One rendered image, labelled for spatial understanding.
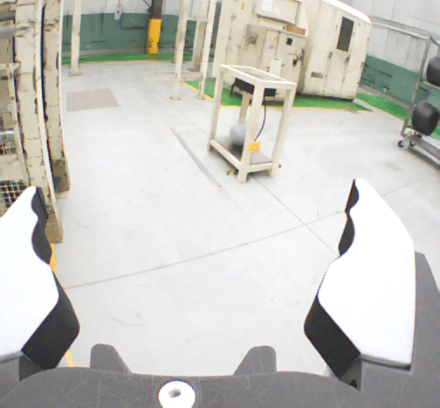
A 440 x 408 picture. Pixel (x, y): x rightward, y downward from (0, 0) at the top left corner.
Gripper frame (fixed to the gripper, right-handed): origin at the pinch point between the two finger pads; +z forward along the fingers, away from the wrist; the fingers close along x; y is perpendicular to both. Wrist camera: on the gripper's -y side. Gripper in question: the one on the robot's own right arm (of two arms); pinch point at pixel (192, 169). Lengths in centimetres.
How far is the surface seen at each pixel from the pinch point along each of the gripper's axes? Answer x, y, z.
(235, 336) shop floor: 10, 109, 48
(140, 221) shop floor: -41, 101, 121
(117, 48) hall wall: -290, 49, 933
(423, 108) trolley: 326, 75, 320
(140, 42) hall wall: -219, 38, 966
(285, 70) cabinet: 125, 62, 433
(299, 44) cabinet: 149, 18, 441
